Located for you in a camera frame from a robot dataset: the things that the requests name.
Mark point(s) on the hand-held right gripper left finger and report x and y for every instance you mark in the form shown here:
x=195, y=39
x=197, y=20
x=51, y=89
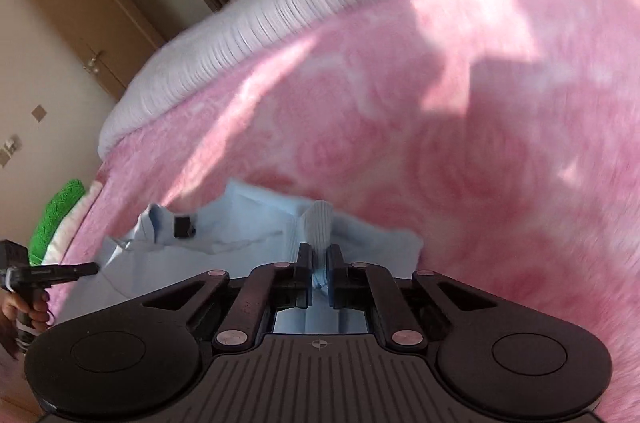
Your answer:
x=303, y=273

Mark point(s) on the person's left forearm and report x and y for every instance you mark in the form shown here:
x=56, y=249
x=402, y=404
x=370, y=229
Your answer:
x=6, y=338

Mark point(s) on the wooden door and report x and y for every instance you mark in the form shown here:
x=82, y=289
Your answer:
x=85, y=13

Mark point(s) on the person's left hand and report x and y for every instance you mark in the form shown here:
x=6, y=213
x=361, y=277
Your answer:
x=36, y=314

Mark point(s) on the light blue sweatshirt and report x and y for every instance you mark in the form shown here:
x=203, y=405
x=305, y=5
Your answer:
x=250, y=223

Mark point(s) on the green knitted cloth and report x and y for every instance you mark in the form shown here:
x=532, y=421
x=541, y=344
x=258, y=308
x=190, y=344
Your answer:
x=52, y=218

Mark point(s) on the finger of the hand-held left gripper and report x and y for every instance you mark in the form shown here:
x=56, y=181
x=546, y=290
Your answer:
x=65, y=273

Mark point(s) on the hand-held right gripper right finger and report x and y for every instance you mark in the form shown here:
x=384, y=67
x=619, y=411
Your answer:
x=334, y=275

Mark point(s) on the pink floral blanket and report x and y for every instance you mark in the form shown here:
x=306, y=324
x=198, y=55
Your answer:
x=450, y=128

